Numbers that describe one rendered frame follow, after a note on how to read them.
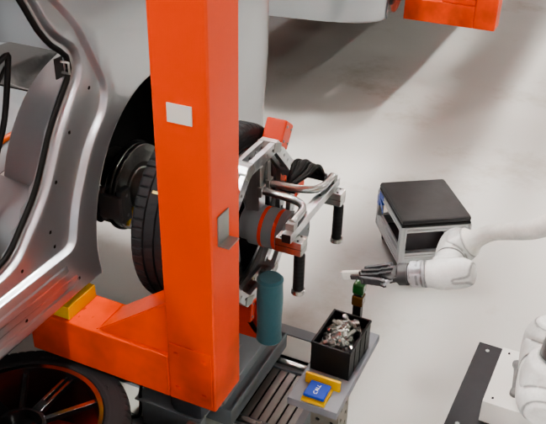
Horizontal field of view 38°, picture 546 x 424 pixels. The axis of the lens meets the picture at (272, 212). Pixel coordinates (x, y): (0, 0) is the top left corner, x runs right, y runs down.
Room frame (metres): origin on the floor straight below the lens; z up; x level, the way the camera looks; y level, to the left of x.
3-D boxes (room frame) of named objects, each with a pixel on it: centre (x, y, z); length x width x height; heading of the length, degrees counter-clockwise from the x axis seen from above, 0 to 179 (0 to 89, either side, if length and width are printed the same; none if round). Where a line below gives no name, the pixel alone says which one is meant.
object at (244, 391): (2.37, 0.20, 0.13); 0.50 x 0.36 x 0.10; 156
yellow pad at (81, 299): (2.02, 0.66, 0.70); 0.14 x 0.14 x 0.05; 66
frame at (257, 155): (2.26, 0.06, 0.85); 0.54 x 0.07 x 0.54; 156
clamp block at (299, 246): (2.02, -0.06, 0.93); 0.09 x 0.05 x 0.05; 66
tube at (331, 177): (2.30, -0.09, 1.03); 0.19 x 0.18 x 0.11; 66
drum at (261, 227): (2.23, -0.01, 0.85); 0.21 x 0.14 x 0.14; 66
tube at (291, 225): (2.12, -0.01, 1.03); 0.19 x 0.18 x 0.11; 66
